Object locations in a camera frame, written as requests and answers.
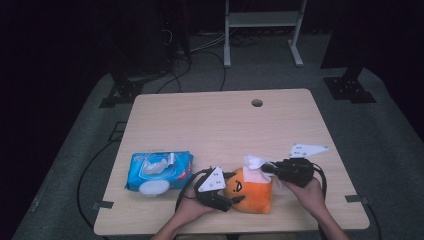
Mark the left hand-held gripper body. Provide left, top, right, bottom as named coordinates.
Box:
left=194, top=166, right=235, bottom=213

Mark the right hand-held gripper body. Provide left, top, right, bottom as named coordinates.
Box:
left=274, top=143, right=330, bottom=188

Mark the white wet wipe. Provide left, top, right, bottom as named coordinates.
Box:
left=242, top=154, right=284, bottom=191
left=142, top=153, right=177, bottom=175

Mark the orange plush toy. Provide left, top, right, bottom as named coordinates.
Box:
left=222, top=167, right=274, bottom=215

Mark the blue wet wipes pack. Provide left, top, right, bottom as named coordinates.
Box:
left=124, top=150, right=195, bottom=198

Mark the person's right hand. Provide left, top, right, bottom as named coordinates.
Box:
left=283, top=176, right=326, bottom=218

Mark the person's left hand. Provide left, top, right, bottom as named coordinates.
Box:
left=174, top=187, right=218, bottom=222

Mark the black stand base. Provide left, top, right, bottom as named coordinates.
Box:
left=323, top=66, right=378, bottom=104
left=98, top=74, right=145, bottom=109

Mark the white metal stand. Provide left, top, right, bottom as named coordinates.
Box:
left=223, top=0, right=308, bottom=69

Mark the left hand-held gripper black cable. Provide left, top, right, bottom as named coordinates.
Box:
left=174, top=167, right=214, bottom=213

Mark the hand-held gripper black cable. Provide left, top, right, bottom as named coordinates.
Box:
left=311, top=162, right=328, bottom=202
left=174, top=167, right=214, bottom=213

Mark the right hand-held gripper black cable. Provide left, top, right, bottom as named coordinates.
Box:
left=311, top=162, right=328, bottom=202

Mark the grey metal table bracket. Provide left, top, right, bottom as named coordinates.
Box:
left=344, top=194, right=370, bottom=205
left=91, top=200, right=115, bottom=210

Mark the black floor cable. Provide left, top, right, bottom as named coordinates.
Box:
left=155, top=49, right=228, bottom=94
left=364, top=201, right=383, bottom=240
left=76, top=139, right=117, bottom=236

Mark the white floor cable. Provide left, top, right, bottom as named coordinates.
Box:
left=189, top=32, right=228, bottom=54

